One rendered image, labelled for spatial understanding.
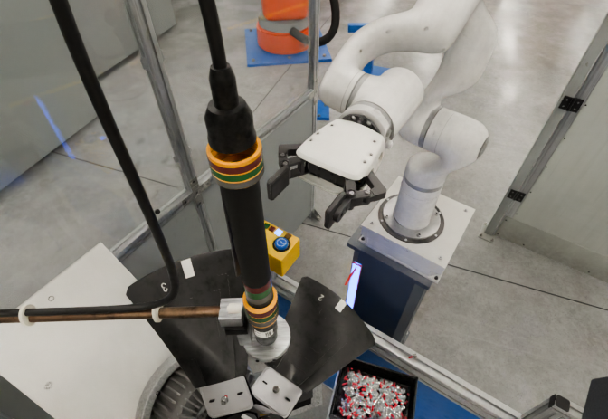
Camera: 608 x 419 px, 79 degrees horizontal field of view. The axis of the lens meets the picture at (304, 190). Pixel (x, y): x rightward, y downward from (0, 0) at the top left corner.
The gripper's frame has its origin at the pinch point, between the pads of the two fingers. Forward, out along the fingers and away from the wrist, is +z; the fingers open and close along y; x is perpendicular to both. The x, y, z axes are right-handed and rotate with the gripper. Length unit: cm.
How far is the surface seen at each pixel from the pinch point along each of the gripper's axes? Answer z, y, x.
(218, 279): 4.9, 14.6, -25.2
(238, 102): 9.8, -0.9, 19.5
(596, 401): -27, -58, -54
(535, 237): -169, -63, -150
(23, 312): 27.3, 24.0, -10.5
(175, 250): -18, 70, -86
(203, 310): 14.5, 5.8, -11.5
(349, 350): -6, -9, -50
